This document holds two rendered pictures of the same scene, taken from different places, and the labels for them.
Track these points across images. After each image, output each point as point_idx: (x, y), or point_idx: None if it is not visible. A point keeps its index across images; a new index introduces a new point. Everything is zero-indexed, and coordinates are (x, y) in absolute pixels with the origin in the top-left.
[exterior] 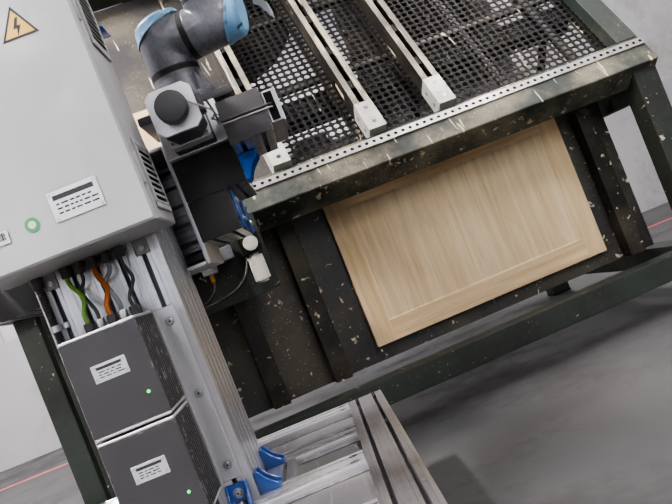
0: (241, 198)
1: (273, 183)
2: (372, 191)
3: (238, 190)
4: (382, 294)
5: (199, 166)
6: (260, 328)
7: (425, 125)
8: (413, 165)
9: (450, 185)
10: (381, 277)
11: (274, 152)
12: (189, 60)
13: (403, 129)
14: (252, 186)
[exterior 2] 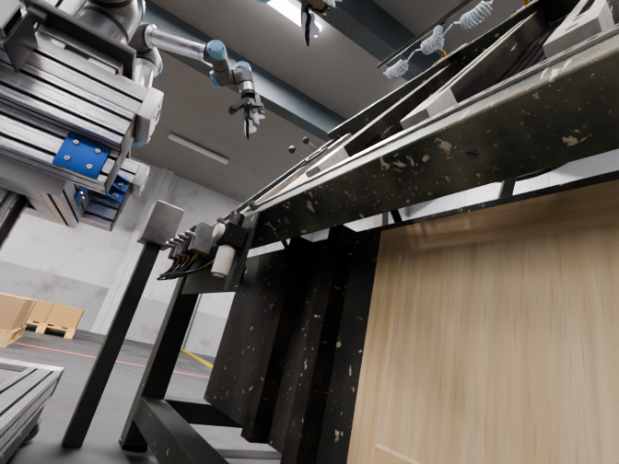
0: (95, 140)
1: (293, 188)
2: (441, 238)
3: (0, 98)
4: (386, 398)
5: None
6: (272, 344)
7: (483, 95)
8: (438, 175)
9: (606, 261)
10: (396, 371)
11: (320, 161)
12: (87, 5)
13: (444, 111)
14: (64, 115)
